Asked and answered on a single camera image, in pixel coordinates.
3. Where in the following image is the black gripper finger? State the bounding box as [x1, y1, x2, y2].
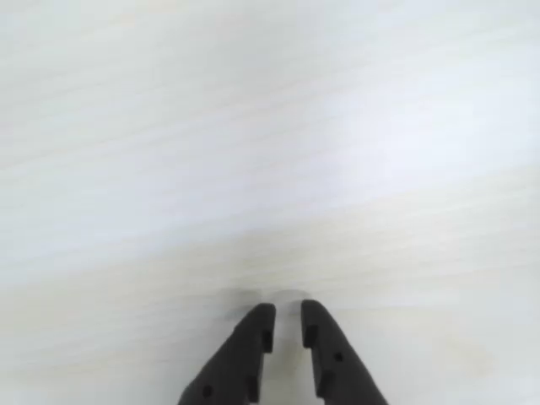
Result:
[300, 299, 390, 405]
[176, 303, 277, 405]

